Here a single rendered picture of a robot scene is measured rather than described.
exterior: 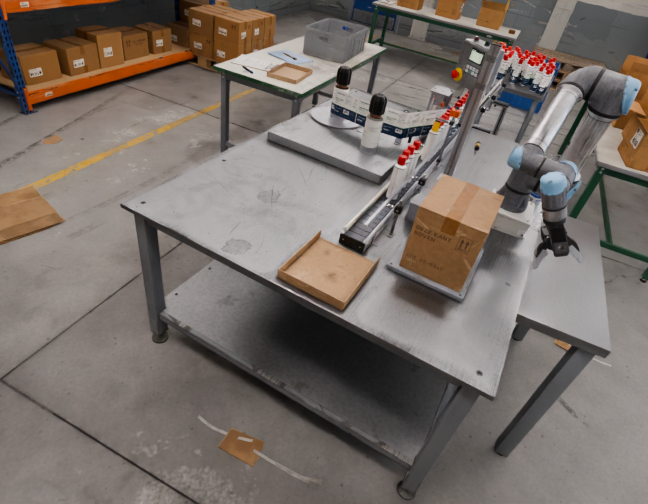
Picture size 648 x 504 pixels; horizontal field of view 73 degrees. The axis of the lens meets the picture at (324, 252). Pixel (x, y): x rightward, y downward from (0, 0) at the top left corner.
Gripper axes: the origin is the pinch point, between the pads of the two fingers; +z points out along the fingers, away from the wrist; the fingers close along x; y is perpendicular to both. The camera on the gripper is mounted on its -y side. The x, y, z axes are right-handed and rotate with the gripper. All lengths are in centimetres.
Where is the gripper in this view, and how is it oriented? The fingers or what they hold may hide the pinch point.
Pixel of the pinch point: (557, 267)
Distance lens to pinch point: 176.5
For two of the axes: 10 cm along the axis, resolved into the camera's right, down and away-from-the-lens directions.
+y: 1.7, -5.7, 8.0
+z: 3.1, 8.0, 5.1
